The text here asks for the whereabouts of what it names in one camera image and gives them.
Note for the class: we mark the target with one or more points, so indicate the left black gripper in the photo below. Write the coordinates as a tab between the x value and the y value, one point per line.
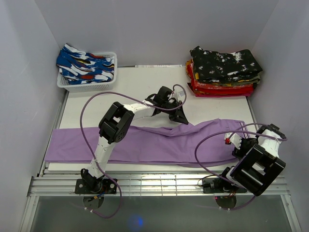
178	116

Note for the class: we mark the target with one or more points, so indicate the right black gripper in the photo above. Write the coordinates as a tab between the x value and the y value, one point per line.
239	153

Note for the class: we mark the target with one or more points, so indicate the purple trousers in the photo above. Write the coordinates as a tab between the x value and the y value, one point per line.
141	145

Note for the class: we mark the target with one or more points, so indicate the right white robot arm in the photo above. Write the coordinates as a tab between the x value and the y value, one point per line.
259	163

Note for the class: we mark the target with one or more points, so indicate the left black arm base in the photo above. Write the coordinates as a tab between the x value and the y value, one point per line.
105	186

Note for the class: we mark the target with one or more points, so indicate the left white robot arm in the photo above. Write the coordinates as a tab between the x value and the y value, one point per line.
114	126

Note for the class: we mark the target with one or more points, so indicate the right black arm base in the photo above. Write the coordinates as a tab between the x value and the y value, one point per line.
218	185

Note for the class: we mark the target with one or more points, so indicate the red folded trousers stack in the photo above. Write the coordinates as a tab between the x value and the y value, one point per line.
215	91

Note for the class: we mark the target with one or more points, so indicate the black white patterned folded trousers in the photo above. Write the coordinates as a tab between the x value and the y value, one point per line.
222	68

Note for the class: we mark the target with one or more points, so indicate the blue patterned trousers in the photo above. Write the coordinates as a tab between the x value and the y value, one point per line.
80	67

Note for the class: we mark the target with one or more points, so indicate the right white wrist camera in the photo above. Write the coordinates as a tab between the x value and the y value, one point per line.
233	138

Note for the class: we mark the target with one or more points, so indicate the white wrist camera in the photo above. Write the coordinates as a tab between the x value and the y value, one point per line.
180	94
233	138

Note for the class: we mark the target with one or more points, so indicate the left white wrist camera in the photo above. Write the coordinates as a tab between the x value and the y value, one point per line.
180	94

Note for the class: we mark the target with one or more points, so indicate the aluminium rail frame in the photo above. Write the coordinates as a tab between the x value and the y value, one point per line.
135	180

